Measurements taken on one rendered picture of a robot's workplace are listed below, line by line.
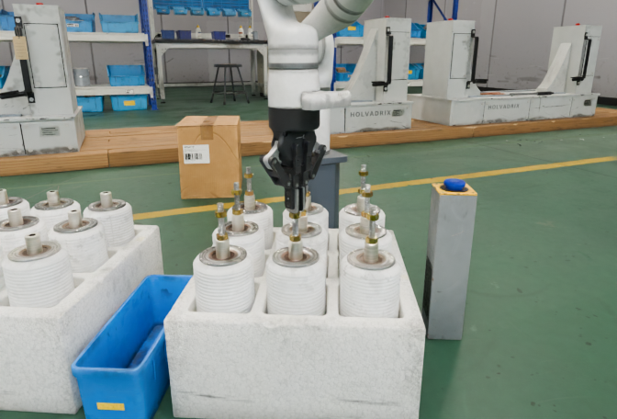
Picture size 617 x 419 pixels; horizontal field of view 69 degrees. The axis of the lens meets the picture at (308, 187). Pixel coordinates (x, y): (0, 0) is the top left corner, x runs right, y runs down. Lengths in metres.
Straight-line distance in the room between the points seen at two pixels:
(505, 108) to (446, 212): 2.87
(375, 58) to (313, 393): 2.66
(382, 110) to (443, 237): 2.20
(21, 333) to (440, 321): 0.74
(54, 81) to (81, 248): 1.81
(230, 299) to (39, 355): 0.31
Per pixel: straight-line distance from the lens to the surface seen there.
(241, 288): 0.73
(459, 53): 3.45
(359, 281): 0.69
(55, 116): 2.66
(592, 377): 1.02
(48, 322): 0.81
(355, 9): 1.01
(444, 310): 0.97
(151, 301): 1.03
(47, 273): 0.83
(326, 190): 1.23
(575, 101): 4.27
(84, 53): 8.95
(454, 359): 0.96
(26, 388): 0.91
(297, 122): 0.62
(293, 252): 0.71
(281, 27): 0.63
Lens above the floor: 0.56
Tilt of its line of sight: 16 degrees down
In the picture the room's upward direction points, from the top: straight up
